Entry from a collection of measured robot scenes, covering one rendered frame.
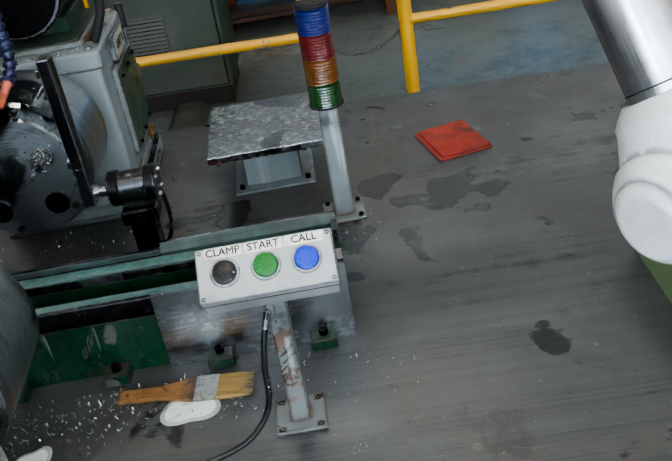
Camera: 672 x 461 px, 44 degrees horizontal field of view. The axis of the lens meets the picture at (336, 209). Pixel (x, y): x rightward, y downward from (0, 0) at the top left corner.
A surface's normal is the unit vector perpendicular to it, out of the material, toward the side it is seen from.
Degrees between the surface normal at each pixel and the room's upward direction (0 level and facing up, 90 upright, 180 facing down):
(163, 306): 90
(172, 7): 90
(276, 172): 90
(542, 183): 0
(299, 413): 90
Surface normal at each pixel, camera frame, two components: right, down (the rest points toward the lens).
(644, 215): -0.77, 0.47
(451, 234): -0.15, -0.86
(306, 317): 0.09, 0.48
